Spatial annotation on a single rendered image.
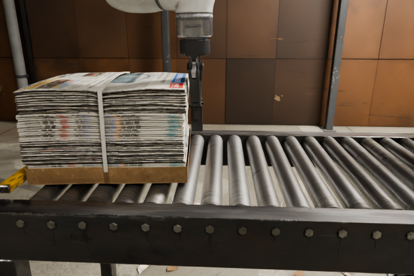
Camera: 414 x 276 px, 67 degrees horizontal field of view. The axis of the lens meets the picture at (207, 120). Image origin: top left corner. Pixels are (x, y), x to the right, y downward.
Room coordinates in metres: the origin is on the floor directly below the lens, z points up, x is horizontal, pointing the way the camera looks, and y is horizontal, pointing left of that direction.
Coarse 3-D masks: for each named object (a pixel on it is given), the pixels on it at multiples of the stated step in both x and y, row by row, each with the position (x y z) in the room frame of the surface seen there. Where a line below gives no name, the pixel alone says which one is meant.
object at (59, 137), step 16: (48, 80) 0.79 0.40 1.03; (64, 80) 0.78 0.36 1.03; (80, 80) 0.79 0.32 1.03; (96, 80) 0.79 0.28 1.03; (16, 96) 0.66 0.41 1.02; (32, 96) 0.66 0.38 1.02; (48, 96) 0.67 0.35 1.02; (64, 96) 0.67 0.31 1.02; (80, 96) 0.67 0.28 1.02; (32, 112) 0.66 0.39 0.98; (48, 112) 0.66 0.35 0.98; (64, 112) 0.67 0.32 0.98; (80, 112) 0.67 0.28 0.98; (32, 128) 0.66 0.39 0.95; (48, 128) 0.67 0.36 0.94; (64, 128) 0.66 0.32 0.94; (80, 128) 0.67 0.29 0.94; (32, 144) 0.65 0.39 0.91; (48, 144) 0.66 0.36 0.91; (64, 144) 0.66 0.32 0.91; (80, 144) 0.66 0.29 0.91; (32, 160) 0.65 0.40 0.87; (48, 160) 0.66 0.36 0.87; (64, 160) 0.66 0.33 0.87; (80, 160) 0.66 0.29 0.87
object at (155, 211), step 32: (0, 224) 0.55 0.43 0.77; (32, 224) 0.55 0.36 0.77; (64, 224) 0.55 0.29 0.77; (96, 224) 0.54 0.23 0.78; (128, 224) 0.54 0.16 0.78; (160, 224) 0.54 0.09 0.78; (192, 224) 0.53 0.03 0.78; (224, 224) 0.53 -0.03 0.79; (256, 224) 0.53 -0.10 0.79; (288, 224) 0.53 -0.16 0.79; (320, 224) 0.52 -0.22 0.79; (352, 224) 0.52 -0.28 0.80; (384, 224) 0.52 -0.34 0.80; (0, 256) 0.56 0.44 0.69; (32, 256) 0.55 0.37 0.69; (64, 256) 0.55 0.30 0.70; (96, 256) 0.55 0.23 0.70; (128, 256) 0.54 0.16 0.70; (160, 256) 0.54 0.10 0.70; (192, 256) 0.53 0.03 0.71; (224, 256) 0.53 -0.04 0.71; (256, 256) 0.53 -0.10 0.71; (288, 256) 0.53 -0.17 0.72; (320, 256) 0.52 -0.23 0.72; (352, 256) 0.52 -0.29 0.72; (384, 256) 0.52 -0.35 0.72
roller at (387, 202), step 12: (324, 144) 0.98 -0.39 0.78; (336, 144) 0.94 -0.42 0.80; (336, 156) 0.87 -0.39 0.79; (348, 156) 0.84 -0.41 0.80; (348, 168) 0.78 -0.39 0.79; (360, 168) 0.76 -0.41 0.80; (360, 180) 0.71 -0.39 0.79; (372, 180) 0.69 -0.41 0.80; (360, 192) 0.68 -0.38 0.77; (372, 192) 0.64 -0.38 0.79; (384, 192) 0.63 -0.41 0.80; (372, 204) 0.62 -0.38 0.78; (384, 204) 0.59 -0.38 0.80; (396, 204) 0.59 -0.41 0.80
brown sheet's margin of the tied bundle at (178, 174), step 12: (120, 168) 0.66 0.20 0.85; (132, 168) 0.66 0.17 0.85; (144, 168) 0.66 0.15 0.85; (156, 168) 0.66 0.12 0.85; (168, 168) 0.66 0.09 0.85; (180, 168) 0.66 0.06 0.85; (120, 180) 0.66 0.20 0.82; (132, 180) 0.66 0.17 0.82; (144, 180) 0.66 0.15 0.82; (156, 180) 0.66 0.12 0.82; (168, 180) 0.66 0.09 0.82; (180, 180) 0.66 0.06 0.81
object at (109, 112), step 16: (112, 80) 0.80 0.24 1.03; (96, 96) 0.67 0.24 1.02; (112, 96) 0.67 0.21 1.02; (96, 112) 0.67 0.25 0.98; (112, 112) 0.67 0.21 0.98; (96, 128) 0.67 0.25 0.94; (112, 128) 0.66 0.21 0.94; (96, 144) 0.66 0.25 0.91; (112, 144) 0.66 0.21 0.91; (96, 160) 0.66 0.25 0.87; (112, 160) 0.66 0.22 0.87
